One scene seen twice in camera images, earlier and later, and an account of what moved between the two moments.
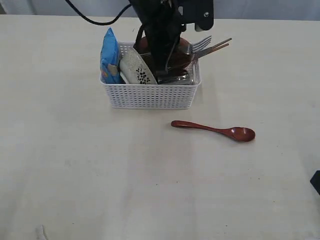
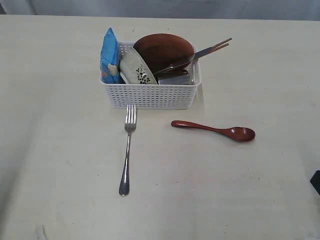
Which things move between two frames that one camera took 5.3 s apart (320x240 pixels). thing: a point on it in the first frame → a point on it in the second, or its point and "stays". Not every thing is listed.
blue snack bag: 109,59 stays
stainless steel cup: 191,76 stays
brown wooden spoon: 241,134 stays
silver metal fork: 197,45 → 130,126
